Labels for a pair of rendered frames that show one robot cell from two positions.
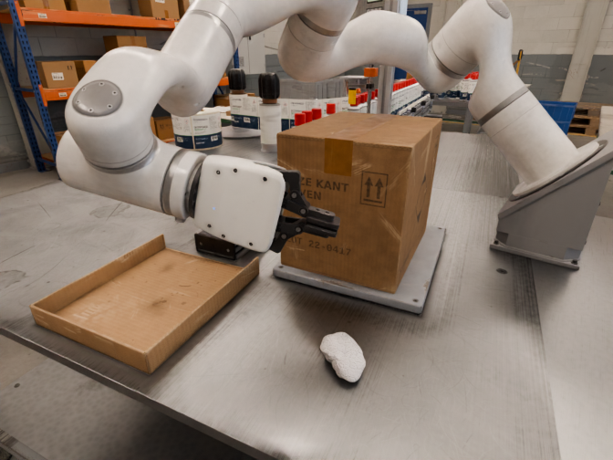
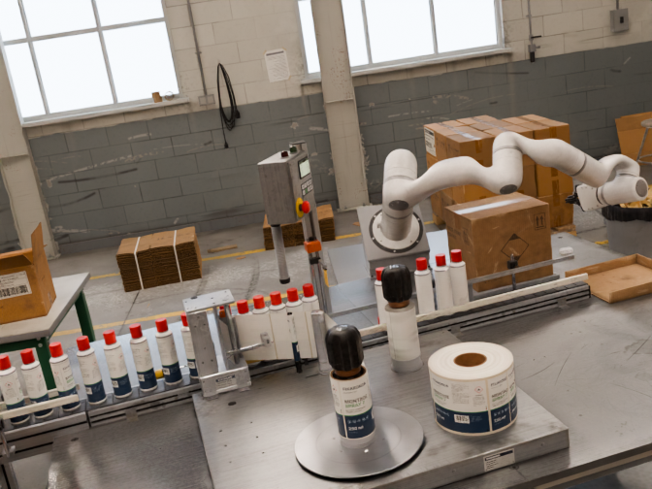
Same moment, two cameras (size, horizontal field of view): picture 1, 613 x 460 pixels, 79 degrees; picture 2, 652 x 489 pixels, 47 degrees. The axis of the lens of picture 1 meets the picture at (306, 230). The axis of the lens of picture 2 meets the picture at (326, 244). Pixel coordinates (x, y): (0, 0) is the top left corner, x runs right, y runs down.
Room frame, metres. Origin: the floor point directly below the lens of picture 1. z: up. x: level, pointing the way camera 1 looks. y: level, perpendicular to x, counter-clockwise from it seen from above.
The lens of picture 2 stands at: (2.89, 1.57, 1.84)
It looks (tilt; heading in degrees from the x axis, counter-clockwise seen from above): 16 degrees down; 232
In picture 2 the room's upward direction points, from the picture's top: 9 degrees counter-clockwise
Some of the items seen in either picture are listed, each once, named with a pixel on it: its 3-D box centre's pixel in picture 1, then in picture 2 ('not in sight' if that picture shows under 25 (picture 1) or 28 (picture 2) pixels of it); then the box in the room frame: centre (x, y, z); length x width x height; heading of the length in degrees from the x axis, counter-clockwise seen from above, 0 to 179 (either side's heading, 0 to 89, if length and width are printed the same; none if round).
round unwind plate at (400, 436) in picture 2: (241, 131); (358, 440); (1.90, 0.33, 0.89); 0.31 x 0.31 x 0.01
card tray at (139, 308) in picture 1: (157, 287); (624, 277); (0.59, 0.28, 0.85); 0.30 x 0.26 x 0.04; 155
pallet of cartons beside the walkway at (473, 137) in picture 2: not in sight; (494, 179); (-1.89, -2.18, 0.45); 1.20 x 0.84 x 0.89; 56
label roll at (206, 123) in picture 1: (197, 128); (472, 386); (1.64, 0.47, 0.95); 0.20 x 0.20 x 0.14
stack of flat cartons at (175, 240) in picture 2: not in sight; (160, 258); (0.17, -4.11, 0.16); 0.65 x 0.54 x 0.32; 149
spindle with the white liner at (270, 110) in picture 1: (270, 112); (401, 316); (1.54, 0.14, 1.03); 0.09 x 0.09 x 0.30
